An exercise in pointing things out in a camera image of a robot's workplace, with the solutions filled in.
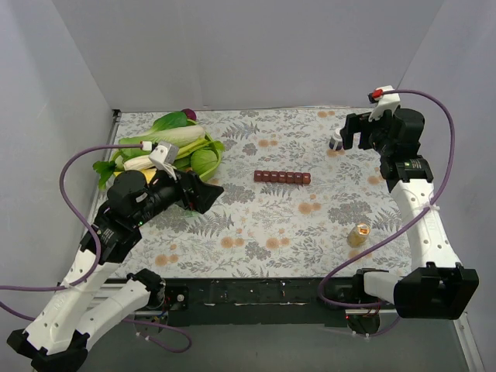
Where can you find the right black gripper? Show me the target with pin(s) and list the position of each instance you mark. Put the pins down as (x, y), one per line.
(369, 129)

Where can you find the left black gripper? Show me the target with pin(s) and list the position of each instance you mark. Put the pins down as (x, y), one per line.
(190, 190)

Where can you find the red weekly pill organizer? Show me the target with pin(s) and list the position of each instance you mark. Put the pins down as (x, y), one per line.
(282, 177)

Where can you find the clear yellow pill bottle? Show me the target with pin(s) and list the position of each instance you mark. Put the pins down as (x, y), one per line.
(358, 235)

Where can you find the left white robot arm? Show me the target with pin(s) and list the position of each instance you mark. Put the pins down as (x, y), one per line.
(60, 337)

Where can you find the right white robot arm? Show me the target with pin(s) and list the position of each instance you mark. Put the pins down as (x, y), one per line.
(439, 286)

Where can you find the blue white-capped pill bottle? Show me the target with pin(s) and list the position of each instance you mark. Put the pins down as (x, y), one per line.
(336, 141)

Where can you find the round green cabbage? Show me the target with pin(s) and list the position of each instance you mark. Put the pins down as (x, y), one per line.
(203, 160)

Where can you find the green plastic basket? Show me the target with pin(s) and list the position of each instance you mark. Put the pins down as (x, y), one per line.
(121, 157)

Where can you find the yellow-leaf cabbage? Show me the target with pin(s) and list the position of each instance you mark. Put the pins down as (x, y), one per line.
(149, 174)

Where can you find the large napa cabbage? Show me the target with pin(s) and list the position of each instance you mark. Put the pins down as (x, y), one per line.
(180, 137)

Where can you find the white-stemmed bok choy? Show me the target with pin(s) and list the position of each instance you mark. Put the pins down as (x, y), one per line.
(182, 160)

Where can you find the dark green leafy vegetable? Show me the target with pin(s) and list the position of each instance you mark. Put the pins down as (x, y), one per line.
(172, 120)

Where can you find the purple onion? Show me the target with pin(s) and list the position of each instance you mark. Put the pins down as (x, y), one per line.
(190, 114)

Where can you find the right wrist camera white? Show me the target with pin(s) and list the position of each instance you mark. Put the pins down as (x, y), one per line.
(384, 99)

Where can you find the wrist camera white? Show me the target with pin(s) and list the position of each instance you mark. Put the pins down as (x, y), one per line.
(163, 157)
(384, 99)

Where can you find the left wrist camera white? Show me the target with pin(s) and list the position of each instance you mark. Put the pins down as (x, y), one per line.
(163, 157)

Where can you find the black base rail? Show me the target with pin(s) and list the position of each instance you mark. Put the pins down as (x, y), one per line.
(255, 301)

